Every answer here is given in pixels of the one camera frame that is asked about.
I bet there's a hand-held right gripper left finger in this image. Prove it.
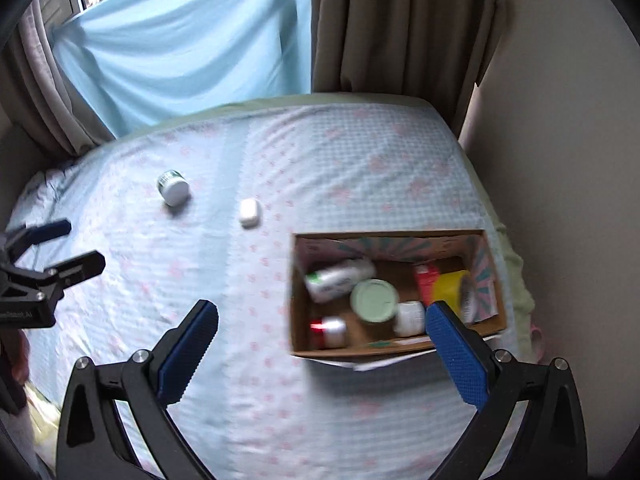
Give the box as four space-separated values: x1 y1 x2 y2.
55 299 221 480

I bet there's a light green lid jar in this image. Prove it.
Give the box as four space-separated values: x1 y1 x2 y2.
350 279 399 323

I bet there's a light blue hanging cloth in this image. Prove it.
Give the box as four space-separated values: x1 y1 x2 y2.
51 0 314 139

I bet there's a green mattress cover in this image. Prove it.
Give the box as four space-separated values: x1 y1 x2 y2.
117 92 537 346

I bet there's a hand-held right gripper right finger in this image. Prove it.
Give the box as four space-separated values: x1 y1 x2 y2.
425 301 589 480

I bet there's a white earbuds case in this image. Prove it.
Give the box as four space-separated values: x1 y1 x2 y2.
238 198 261 227

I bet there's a red lid jar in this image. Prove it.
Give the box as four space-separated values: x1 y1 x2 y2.
310 316 348 350

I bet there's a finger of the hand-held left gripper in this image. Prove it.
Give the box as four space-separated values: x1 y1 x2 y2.
42 250 107 295
0 218 72 263

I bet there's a brown curtain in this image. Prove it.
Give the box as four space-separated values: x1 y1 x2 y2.
0 0 117 157
310 0 502 133

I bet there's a printed cardboard box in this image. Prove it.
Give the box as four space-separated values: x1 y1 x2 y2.
289 229 509 361

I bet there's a person's left hand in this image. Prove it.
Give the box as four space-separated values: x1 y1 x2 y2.
0 330 32 413

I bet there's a small white jar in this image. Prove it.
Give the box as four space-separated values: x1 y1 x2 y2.
393 301 427 337

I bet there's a green label jar white cap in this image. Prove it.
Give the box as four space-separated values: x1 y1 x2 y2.
156 169 191 207

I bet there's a red carton box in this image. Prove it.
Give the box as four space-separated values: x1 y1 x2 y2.
413 263 442 307

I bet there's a white bottle green cap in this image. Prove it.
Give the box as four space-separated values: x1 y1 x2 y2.
304 257 377 304

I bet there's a yellow tape roll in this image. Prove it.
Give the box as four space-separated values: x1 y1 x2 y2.
432 269 477 323

